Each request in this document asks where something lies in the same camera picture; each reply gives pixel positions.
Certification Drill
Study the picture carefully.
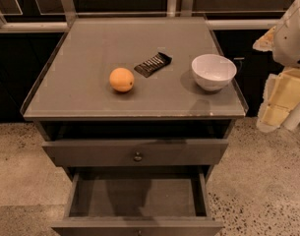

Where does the white bowl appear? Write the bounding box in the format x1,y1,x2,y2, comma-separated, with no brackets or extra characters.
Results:
191,54,237,91

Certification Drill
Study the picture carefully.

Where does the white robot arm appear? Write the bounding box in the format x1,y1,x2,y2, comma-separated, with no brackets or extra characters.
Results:
253,0,300,133

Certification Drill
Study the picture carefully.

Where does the top grey drawer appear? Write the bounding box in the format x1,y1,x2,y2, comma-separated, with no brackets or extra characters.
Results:
42,139,228,167

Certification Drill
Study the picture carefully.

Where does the round top drawer knob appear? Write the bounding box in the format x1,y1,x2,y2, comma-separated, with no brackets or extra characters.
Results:
134,152,143,162

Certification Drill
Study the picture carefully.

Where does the grey drawer cabinet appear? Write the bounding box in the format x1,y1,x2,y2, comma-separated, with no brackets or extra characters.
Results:
22,18,246,236

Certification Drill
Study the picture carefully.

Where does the open middle grey drawer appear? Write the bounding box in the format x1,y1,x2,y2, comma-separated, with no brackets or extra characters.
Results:
52,173,222,236

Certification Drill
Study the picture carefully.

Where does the metal railing frame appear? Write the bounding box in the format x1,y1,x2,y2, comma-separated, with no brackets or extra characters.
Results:
0,0,294,32

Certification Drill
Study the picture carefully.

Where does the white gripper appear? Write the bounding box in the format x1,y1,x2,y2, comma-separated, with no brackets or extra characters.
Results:
253,0,300,133

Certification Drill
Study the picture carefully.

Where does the orange fruit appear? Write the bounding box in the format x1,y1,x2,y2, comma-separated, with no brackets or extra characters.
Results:
109,68,135,92

